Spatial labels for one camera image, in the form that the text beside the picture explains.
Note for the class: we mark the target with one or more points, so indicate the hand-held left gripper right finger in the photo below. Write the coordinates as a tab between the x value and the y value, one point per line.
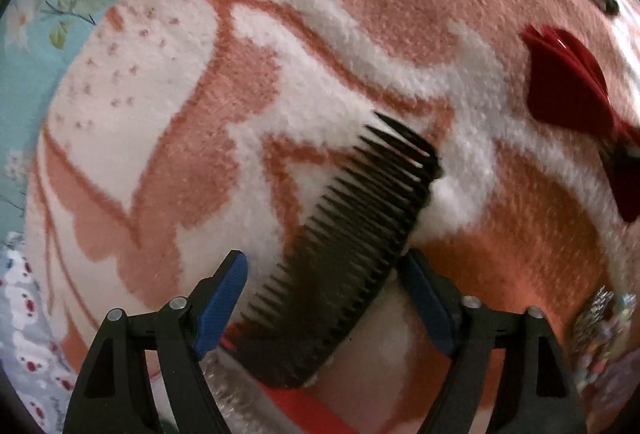
425	304

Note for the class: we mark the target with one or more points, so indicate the bear print pillow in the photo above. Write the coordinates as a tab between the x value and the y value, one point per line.
25	344

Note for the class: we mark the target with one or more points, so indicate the teal floral quilt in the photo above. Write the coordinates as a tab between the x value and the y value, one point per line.
45	4

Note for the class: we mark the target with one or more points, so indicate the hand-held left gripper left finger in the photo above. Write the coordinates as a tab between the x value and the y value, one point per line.
222	309

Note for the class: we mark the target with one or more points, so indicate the orange and white blanket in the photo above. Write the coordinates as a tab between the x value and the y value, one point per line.
350	39

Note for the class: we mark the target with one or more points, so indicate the red bow hair clip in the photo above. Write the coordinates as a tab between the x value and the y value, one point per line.
575	89

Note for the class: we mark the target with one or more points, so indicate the black hair comb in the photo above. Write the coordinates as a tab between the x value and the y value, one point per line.
340	254

